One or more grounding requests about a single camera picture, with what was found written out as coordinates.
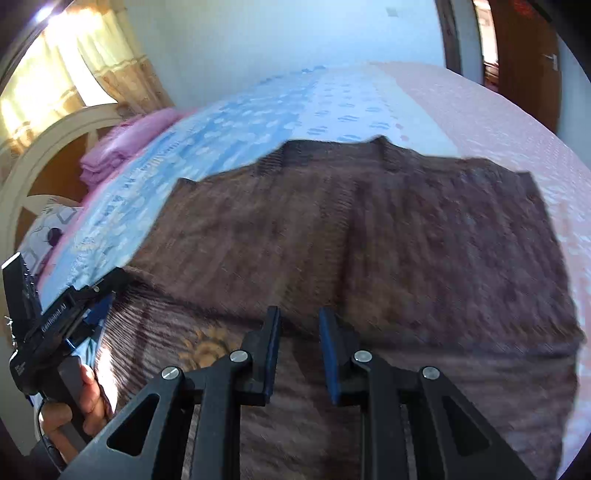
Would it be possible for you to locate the patterned white pillow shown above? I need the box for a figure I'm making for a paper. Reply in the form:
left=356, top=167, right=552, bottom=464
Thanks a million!
left=18, top=199, right=82, bottom=280

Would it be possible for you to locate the cream wooden headboard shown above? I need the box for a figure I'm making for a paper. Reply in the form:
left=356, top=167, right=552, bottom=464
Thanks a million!
left=1, top=103, right=134, bottom=281

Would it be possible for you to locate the yellow patterned curtain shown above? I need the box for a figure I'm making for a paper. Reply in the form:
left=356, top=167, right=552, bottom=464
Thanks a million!
left=1, top=1, right=173, bottom=158

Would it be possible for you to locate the brown knitted sweater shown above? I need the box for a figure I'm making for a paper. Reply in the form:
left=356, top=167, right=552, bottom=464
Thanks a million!
left=94, top=137, right=584, bottom=479

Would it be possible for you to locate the red double happiness decal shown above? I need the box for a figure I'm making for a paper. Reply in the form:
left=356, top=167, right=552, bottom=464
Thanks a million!
left=510, top=0, right=539, bottom=19

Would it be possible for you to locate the left hand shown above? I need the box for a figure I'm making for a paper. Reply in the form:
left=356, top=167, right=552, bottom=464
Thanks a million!
left=39, top=364, right=110, bottom=463

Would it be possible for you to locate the blue pink patterned bedsheet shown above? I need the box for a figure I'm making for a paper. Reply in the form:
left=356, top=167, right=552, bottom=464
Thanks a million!
left=36, top=61, right=591, bottom=480

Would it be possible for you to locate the silver door handle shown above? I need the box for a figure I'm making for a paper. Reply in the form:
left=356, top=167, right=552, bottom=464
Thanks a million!
left=543, top=54, right=559, bottom=71

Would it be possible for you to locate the brown wooden door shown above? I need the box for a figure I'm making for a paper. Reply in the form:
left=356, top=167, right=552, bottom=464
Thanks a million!
left=435, top=0, right=564, bottom=133

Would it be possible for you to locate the folded purple quilt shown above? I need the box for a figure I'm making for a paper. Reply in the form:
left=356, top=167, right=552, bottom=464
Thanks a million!
left=80, top=108, right=183, bottom=190

